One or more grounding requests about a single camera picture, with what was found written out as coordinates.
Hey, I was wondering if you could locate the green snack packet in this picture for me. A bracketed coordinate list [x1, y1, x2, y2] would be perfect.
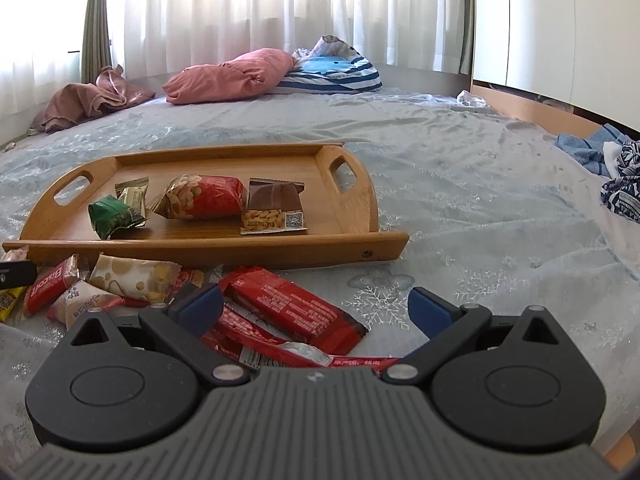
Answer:
[88, 195, 146, 240]

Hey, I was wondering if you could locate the white wardrobe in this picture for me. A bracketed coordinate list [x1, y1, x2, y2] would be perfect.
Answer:
[472, 0, 639, 129]

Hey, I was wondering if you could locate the red peanut snack bag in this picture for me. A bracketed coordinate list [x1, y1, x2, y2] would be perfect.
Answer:
[150, 174, 246, 220]

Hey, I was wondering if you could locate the white sheer curtain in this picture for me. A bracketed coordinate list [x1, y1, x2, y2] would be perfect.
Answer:
[1, 0, 463, 116]

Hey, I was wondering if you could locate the brown nut bar packet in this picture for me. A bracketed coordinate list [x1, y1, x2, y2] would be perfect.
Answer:
[240, 178, 307, 235]

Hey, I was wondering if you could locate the yellow snack packet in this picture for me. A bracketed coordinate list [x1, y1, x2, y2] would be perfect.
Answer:
[0, 286, 28, 323]

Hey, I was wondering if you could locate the gold snack packet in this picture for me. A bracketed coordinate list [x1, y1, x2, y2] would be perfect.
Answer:
[115, 177, 149, 219]

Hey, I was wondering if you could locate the white nougat snack packet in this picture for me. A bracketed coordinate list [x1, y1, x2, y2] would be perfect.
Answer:
[89, 254, 181, 304]

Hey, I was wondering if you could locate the pink pillow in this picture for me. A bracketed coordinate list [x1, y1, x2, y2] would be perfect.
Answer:
[163, 48, 295, 105]

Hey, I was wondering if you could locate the wooden serving tray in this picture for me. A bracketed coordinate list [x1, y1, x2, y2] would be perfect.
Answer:
[2, 143, 409, 268]

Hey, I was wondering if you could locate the right green drape curtain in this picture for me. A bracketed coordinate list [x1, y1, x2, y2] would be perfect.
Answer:
[459, 0, 476, 76]

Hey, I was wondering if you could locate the long red snack wrapper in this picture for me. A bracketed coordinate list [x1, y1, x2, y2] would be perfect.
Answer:
[202, 306, 399, 374]

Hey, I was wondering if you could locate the blue patterned clothing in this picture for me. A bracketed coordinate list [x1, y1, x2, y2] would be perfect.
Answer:
[600, 141, 640, 223]

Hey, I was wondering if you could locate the white pink snack packet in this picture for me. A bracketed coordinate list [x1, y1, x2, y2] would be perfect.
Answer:
[47, 281, 125, 330]

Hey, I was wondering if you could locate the wooden bed frame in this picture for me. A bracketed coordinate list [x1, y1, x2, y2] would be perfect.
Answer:
[471, 84, 600, 138]

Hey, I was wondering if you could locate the light blue bedspread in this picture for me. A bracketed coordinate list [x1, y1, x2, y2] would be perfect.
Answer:
[1, 90, 639, 452]

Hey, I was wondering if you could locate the red chocolate bar wrapper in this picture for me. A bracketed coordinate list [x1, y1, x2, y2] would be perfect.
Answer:
[219, 266, 368, 356]

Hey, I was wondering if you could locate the white crumpled plastic bag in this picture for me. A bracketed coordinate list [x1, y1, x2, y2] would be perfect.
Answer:
[456, 90, 488, 108]

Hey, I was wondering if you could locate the blue striped pillow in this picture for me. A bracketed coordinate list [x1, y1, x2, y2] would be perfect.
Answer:
[271, 35, 383, 94]

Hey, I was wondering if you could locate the small red snack packet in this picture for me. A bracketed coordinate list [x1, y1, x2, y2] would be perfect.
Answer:
[23, 254, 79, 316]

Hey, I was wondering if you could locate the light blue garment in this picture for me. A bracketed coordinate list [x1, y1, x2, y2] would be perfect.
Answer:
[554, 124, 630, 178]

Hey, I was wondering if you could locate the mauve crumpled blanket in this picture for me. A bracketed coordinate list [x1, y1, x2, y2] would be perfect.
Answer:
[29, 65, 155, 133]

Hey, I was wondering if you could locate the green drape curtain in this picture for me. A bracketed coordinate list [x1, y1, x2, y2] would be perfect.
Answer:
[459, 0, 476, 76]
[80, 0, 112, 84]

